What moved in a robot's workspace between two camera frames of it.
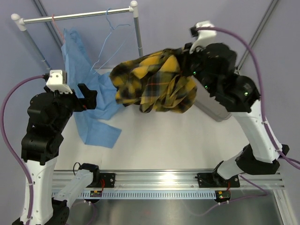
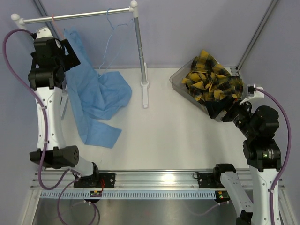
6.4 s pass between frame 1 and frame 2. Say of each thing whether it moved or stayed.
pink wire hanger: stayed
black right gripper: moved
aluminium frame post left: stayed
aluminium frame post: stayed
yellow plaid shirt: moved
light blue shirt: stayed
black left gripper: moved
